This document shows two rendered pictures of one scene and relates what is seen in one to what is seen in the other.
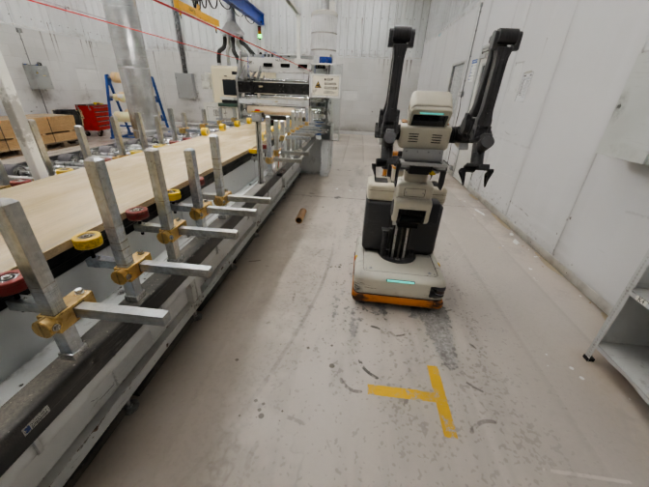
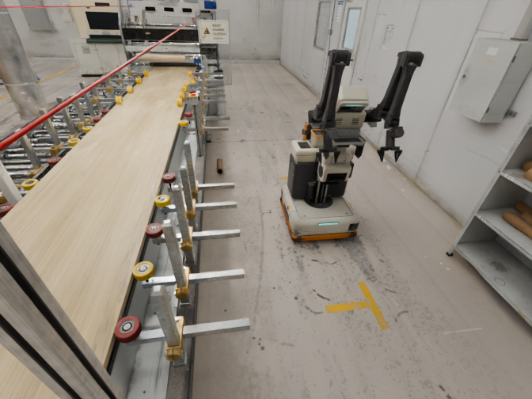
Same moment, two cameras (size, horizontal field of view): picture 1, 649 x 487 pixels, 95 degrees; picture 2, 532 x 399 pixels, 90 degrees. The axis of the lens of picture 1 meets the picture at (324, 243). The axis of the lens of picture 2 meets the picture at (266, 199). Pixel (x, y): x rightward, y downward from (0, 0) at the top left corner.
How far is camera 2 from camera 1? 66 cm
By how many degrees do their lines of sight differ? 15
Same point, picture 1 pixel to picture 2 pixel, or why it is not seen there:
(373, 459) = (345, 356)
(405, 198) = (331, 165)
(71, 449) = not seen: outside the picture
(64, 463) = not seen: outside the picture
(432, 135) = (352, 119)
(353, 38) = not seen: outside the picture
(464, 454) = (395, 337)
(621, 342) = (467, 241)
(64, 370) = (184, 375)
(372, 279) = (308, 226)
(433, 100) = (355, 94)
